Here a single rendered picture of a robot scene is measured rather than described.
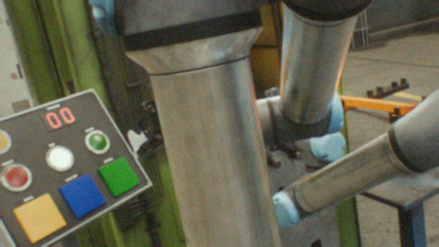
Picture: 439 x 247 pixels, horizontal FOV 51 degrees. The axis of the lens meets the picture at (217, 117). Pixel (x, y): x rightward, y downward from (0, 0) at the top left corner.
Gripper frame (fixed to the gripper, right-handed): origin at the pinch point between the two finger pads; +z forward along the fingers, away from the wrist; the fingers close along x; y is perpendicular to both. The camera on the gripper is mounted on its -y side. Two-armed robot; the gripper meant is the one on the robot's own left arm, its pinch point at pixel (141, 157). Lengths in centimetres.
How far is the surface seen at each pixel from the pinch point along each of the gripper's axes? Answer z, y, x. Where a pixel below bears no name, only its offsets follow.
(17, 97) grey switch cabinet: 478, 221, -220
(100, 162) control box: 11.2, 4.8, 2.3
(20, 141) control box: 11.1, 15.8, 16.1
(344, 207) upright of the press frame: 30, -48, -91
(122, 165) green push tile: 10.5, 2.0, -1.7
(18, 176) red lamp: 10.7, 9.1, 20.1
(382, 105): -16, -20, -71
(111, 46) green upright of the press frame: 16.6, 34.7, -22.4
